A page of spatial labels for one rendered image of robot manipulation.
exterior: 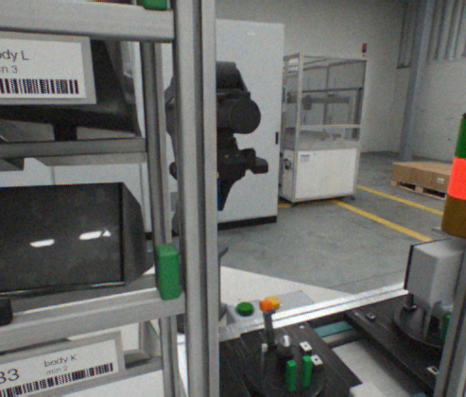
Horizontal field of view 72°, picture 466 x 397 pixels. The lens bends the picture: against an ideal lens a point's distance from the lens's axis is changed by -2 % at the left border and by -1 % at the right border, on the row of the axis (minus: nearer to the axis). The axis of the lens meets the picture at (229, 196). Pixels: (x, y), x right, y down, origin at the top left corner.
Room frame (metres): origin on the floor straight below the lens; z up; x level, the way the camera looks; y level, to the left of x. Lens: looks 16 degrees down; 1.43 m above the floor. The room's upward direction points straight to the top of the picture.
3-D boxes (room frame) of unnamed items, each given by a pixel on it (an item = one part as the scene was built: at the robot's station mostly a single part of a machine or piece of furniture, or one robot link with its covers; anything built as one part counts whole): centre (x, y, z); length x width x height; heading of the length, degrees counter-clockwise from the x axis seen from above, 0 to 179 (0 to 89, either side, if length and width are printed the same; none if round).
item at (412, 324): (0.57, -0.41, 0.98); 0.14 x 0.14 x 0.02
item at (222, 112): (0.59, 0.00, 1.43); 0.12 x 0.08 x 0.11; 28
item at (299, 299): (0.69, -0.10, 0.93); 0.21 x 0.07 x 0.06; 110
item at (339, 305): (0.69, -0.30, 0.91); 0.89 x 0.06 x 0.11; 110
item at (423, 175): (5.38, -3.53, 0.20); 1.20 x 0.80 x 0.41; 21
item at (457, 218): (0.41, -0.31, 1.28); 0.05 x 0.05 x 0.05
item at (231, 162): (0.58, 0.00, 1.33); 0.07 x 0.07 x 0.06; 21
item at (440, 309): (0.56, -0.42, 1.06); 0.08 x 0.04 x 0.07; 20
